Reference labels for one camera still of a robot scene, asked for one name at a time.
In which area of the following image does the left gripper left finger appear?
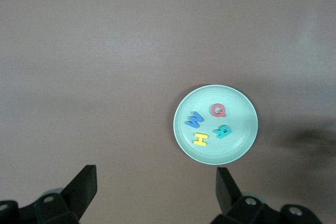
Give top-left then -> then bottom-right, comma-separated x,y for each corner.
0,165 -> 98,224

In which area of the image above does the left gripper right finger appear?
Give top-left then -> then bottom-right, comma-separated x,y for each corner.
209,167 -> 323,224

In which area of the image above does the yellow foam letter H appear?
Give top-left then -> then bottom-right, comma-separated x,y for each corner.
193,132 -> 209,147

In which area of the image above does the teal foam letter k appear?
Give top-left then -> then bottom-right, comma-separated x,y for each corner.
213,124 -> 233,140

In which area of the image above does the blue foam capital M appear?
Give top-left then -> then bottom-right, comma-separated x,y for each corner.
184,111 -> 205,129

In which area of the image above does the pink foam letter Q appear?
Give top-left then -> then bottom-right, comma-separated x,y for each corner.
210,103 -> 227,118

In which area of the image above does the green round plate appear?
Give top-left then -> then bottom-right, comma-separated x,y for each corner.
173,84 -> 259,166

